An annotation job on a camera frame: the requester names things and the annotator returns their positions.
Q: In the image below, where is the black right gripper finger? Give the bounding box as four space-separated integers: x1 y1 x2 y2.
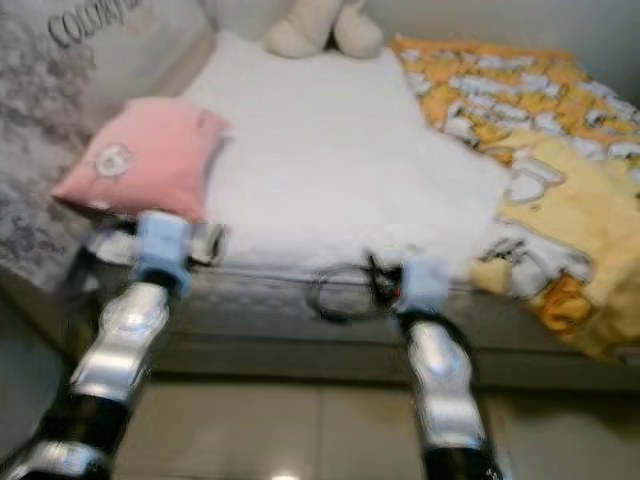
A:
360 250 395 304

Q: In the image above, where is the pink rabbit print pillow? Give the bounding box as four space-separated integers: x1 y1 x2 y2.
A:
51 96 232 222

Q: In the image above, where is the yellow cartoon egg blanket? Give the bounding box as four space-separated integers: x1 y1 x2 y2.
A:
389 34 640 363

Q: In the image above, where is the grey floral patterned pillow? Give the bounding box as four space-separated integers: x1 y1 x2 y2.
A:
0 0 212 293

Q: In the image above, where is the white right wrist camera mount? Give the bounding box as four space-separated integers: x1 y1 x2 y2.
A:
399 254 454 314

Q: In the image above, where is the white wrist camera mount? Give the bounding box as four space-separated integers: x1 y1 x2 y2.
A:
134 209 194 297
399 254 454 314

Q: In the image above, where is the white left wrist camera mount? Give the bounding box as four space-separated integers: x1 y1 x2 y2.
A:
134 209 194 297

